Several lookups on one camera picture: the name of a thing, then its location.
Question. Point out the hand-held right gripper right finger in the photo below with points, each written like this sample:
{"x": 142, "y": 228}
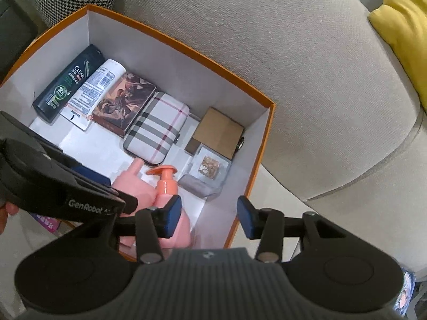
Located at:
{"x": 246, "y": 216}

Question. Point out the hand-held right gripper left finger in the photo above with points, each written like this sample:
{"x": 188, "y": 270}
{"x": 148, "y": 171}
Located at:
{"x": 174, "y": 216}

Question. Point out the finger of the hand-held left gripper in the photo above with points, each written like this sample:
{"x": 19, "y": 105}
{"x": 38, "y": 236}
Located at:
{"x": 93, "y": 178}
{"x": 130, "y": 206}

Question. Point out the pink pump bottle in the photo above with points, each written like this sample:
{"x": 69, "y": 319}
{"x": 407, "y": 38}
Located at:
{"x": 140, "y": 186}

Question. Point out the clear display cube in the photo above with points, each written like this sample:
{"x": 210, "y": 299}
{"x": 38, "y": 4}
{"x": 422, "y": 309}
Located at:
{"x": 208, "y": 170}

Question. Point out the brown printed box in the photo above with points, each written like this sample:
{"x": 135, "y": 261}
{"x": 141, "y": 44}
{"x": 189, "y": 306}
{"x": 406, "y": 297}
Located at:
{"x": 123, "y": 103}

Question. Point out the plaid case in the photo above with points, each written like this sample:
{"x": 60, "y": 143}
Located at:
{"x": 156, "y": 126}

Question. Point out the small brown cardboard box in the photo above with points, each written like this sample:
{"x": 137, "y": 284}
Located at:
{"x": 218, "y": 131}

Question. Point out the orange cardboard box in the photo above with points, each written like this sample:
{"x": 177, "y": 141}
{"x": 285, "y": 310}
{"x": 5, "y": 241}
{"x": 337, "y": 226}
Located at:
{"x": 200, "y": 80}

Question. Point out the person's left hand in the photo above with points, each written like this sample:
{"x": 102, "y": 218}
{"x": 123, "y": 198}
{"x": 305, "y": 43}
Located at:
{"x": 10, "y": 211}

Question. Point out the purple packet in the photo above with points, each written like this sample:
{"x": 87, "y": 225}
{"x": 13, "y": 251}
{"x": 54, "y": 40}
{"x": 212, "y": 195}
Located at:
{"x": 46, "y": 222}

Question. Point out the white tube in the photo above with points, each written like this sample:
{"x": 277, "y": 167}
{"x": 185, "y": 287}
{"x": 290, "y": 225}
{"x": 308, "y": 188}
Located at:
{"x": 93, "y": 95}

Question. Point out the dark shampoo bottle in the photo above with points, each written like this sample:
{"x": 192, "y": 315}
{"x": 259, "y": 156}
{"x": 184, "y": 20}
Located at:
{"x": 68, "y": 83}

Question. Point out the beige sofa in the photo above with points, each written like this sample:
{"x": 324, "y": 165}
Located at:
{"x": 300, "y": 73}

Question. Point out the cartoon printed card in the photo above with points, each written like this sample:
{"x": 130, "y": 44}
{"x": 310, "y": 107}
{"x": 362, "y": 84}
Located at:
{"x": 405, "y": 293}

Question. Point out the yellow pillow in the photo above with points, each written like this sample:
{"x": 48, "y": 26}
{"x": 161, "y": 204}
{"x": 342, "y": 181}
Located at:
{"x": 407, "y": 33}

